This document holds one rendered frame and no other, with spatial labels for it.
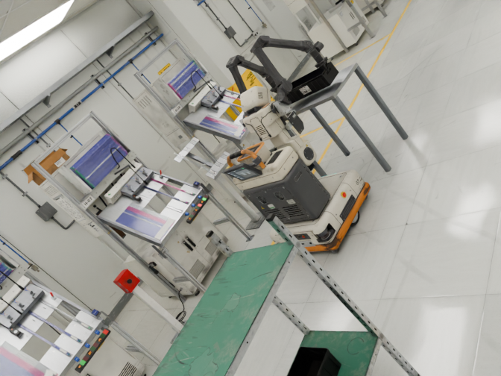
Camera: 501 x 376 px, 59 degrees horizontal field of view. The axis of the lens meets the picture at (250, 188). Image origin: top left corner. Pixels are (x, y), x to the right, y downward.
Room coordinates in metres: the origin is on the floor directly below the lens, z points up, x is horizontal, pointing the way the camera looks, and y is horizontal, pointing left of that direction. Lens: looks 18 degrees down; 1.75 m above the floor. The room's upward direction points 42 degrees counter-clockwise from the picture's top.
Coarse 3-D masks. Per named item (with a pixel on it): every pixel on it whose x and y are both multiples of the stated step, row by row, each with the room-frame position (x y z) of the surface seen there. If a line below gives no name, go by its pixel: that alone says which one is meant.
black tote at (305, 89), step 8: (328, 64) 3.35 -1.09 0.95; (312, 72) 3.55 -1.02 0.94; (320, 72) 3.49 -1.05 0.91; (328, 72) 3.32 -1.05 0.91; (336, 72) 3.36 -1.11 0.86; (296, 80) 3.71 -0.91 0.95; (304, 80) 3.65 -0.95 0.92; (312, 80) 3.37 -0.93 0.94; (320, 80) 3.32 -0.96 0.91; (328, 80) 3.29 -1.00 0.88; (296, 88) 3.53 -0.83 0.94; (304, 88) 3.47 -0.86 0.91; (312, 88) 3.42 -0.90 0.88; (320, 88) 3.36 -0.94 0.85; (288, 96) 3.65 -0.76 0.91; (296, 96) 3.59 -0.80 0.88; (304, 96) 3.52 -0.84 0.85
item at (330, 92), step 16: (352, 64) 3.44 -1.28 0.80; (336, 80) 3.40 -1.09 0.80; (368, 80) 3.40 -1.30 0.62; (320, 96) 3.37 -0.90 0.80; (336, 96) 3.18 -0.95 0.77; (288, 112) 3.69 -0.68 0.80; (384, 112) 3.41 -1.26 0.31; (400, 128) 3.39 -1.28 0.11; (336, 144) 3.97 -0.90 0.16; (368, 144) 3.17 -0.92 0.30; (384, 160) 3.18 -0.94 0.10
